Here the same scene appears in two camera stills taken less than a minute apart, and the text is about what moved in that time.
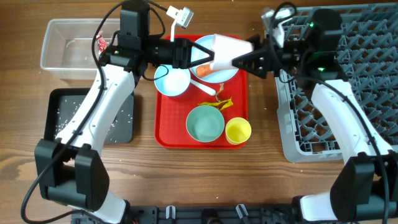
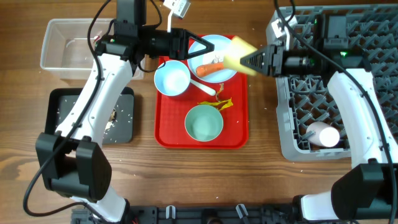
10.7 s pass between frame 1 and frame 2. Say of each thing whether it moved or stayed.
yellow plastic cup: moved
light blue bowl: stayed
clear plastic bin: stayed
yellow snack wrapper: stayed
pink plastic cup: moved
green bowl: stayed
